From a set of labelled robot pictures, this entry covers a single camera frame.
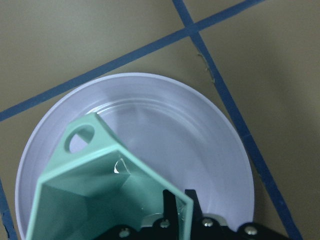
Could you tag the mint green faceted cup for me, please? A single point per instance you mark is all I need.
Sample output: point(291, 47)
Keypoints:
point(93, 183)

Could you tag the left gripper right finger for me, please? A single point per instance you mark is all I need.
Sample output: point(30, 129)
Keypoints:
point(206, 226)

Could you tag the lilac plate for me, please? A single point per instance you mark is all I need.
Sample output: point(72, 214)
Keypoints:
point(170, 126)

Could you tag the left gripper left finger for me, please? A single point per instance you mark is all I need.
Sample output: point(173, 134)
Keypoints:
point(165, 228)

